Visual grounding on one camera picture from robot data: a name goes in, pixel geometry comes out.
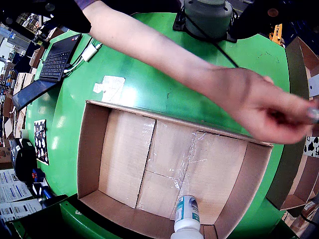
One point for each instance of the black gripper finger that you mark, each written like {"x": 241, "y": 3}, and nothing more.
{"x": 64, "y": 15}
{"x": 256, "y": 22}

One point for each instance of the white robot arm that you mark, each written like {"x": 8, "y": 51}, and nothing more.
{"x": 207, "y": 17}

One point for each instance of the operator bare forearm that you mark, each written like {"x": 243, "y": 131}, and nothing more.
{"x": 149, "y": 44}

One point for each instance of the open brown cardboard box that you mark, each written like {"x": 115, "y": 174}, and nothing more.
{"x": 286, "y": 174}
{"x": 295, "y": 69}

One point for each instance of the white carton box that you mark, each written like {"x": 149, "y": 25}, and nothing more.
{"x": 314, "y": 85}

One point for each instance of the cow print carton box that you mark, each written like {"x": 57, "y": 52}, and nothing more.
{"x": 312, "y": 147}

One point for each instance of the shallow cardboard tray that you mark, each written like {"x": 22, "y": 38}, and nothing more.
{"x": 124, "y": 149}

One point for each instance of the small blue and red box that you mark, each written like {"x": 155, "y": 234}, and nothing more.
{"x": 37, "y": 175}

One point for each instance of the printed brown cardboard box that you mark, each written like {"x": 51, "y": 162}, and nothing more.
{"x": 294, "y": 221}

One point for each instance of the operator hand painted nails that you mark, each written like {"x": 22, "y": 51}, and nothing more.
{"x": 261, "y": 112}

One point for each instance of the yellow and black equipment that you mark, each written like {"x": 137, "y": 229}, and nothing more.
{"x": 276, "y": 33}

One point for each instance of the black laptop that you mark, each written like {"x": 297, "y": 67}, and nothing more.
{"x": 54, "y": 62}

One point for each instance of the background stack of cartons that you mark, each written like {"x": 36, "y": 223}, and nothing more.
{"x": 22, "y": 79}

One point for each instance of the black and white sticker sheet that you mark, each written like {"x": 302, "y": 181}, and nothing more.
{"x": 41, "y": 144}

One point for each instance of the black rounded device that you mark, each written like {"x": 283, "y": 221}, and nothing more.
{"x": 25, "y": 161}

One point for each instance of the blue cylindrical object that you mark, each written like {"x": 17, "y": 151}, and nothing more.
{"x": 46, "y": 196}

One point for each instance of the printed paper sheets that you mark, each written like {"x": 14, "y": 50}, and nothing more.
{"x": 15, "y": 194}

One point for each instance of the green metal shelf unit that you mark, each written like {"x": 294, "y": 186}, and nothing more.
{"x": 74, "y": 224}

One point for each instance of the white bottle with teal label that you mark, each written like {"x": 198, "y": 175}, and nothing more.
{"x": 187, "y": 224}

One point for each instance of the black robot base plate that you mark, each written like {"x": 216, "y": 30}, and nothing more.
{"x": 178, "y": 23}

